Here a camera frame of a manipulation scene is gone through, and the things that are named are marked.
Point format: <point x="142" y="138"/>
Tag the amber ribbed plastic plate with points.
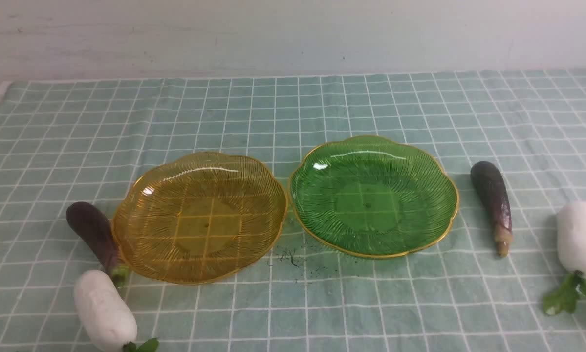
<point x="198" y="219"/>

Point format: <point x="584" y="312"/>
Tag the purple eggplant tan stem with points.
<point x="492" y="192"/>

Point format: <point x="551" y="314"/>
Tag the purple eggplant green stem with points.
<point x="94" y="228"/>

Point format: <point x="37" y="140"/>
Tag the green ribbed plastic plate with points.
<point x="370" y="197"/>

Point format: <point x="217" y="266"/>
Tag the white radish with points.
<point x="571" y="252"/>
<point x="105" y="317"/>

